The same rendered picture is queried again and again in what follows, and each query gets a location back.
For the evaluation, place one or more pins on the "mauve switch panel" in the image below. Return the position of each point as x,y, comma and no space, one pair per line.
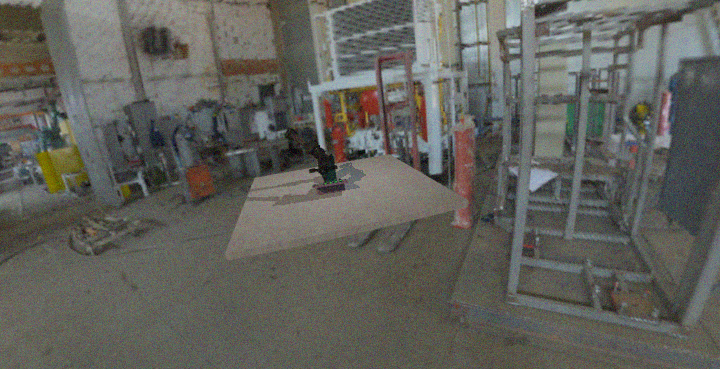
330,187

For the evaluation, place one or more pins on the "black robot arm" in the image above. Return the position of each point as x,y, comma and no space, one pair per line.
317,152

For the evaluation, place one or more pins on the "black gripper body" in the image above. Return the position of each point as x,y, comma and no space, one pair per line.
328,168

